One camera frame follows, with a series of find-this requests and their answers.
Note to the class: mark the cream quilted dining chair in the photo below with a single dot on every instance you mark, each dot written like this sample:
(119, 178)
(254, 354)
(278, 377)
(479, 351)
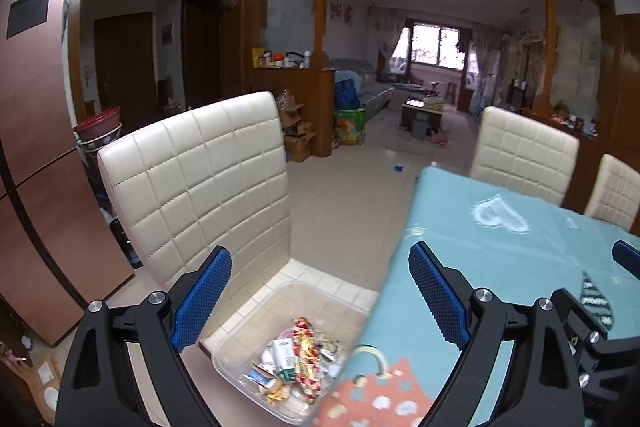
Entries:
(617, 192)
(200, 187)
(520, 157)

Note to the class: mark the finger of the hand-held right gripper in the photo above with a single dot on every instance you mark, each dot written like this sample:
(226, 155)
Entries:
(629, 254)
(582, 317)

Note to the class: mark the wooden partition counter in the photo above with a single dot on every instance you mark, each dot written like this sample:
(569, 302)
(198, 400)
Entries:
(300, 87)
(587, 146)

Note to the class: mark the small stool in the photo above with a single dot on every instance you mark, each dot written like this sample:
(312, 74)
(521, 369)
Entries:
(452, 93)

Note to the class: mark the row of small bottles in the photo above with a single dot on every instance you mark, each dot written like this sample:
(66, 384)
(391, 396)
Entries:
(280, 58)

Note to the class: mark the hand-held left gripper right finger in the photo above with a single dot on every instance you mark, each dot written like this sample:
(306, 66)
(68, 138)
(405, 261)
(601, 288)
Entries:
(435, 292)

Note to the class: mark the red yellow checkered wrapper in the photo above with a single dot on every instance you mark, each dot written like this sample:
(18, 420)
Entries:
(306, 357)

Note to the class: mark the copper coloured fridge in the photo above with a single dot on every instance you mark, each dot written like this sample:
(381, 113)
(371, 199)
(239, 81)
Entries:
(45, 132)

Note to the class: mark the sheer curtain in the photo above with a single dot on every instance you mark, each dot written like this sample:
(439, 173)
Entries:
(487, 62)
(387, 37)

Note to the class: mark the blue bag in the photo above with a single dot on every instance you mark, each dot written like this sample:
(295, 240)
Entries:
(346, 94)

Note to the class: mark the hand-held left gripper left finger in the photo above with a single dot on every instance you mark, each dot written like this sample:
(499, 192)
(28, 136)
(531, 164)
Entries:
(202, 297)

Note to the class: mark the pile of cardboard boxes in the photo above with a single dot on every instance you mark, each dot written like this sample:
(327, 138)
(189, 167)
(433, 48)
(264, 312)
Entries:
(297, 142)

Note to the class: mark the dark wooden door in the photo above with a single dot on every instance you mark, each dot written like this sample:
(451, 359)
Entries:
(125, 67)
(202, 52)

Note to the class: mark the coffee table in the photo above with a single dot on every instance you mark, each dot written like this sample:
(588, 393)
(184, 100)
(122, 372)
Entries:
(424, 104)

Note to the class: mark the pink slippers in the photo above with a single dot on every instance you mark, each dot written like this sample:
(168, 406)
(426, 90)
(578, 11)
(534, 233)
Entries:
(439, 138)

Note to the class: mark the grey waste bin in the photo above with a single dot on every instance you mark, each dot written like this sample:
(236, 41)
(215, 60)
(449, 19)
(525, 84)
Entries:
(420, 127)

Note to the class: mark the red plastic basin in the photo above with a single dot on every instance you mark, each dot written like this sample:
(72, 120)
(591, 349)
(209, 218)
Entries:
(97, 122)

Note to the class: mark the small wall frame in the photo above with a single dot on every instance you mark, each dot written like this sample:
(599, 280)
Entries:
(167, 33)

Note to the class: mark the barred window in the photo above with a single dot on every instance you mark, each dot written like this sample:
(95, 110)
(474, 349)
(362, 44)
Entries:
(435, 44)

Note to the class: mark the colourful printed bag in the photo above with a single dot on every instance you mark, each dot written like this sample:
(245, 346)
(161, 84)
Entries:
(350, 129)

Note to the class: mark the dark bottle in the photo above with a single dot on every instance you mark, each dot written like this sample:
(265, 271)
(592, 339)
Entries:
(124, 244)

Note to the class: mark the wall picture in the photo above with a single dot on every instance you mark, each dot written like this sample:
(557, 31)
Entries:
(348, 15)
(336, 9)

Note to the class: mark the clear plastic bin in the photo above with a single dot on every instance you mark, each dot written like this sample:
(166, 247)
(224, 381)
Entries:
(235, 342)

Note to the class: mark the grey sofa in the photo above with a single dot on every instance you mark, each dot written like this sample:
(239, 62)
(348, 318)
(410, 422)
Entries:
(377, 94)

